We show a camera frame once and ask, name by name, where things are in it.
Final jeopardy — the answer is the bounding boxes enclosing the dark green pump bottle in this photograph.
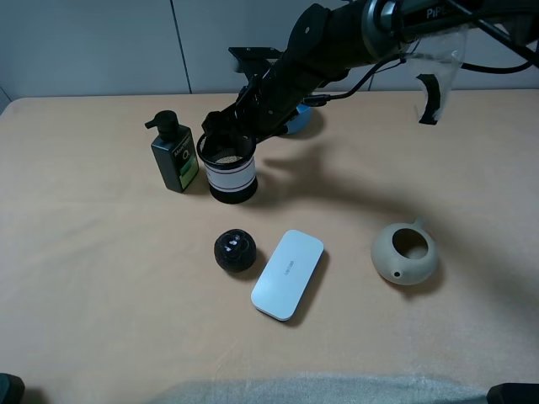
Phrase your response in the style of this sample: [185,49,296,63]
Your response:
[145,110,199,193]

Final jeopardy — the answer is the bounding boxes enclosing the black corner block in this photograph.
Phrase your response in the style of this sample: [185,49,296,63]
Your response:
[0,373,25,404]
[487,383,539,404]

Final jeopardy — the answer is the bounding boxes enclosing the black right corner block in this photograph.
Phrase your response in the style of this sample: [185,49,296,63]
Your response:
[487,383,539,404]

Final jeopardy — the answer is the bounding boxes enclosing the clear plastic wrap with strap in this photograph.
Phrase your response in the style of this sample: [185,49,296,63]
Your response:
[407,25,468,125]

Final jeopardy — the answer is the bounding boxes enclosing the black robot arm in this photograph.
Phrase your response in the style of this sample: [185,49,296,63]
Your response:
[201,1,538,156]

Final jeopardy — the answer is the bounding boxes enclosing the black round ball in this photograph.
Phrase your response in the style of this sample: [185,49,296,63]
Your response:
[214,229,257,273]

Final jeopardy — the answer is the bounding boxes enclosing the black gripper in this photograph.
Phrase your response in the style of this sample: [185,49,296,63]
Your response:
[202,46,333,157]

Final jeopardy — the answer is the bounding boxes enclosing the white rectangular case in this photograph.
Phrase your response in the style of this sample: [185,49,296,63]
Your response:
[251,230,324,322]

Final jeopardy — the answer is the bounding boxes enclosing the black mesh pen holder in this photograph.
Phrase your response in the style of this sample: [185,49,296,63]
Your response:
[196,135,258,205]

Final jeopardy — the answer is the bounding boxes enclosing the blue plastic bowl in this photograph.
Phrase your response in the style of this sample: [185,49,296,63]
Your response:
[286,104,312,135]

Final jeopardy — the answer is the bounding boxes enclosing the black cable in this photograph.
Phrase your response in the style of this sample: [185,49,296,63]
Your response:
[305,8,539,107]

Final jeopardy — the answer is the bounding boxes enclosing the beige clay teapot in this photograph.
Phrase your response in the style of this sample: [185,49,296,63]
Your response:
[371,217,439,286]

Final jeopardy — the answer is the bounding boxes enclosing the grey robot base cover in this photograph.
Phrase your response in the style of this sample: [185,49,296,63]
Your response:
[150,374,487,403]

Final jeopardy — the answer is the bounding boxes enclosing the black left corner block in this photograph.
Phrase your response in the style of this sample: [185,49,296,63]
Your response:
[0,373,25,404]

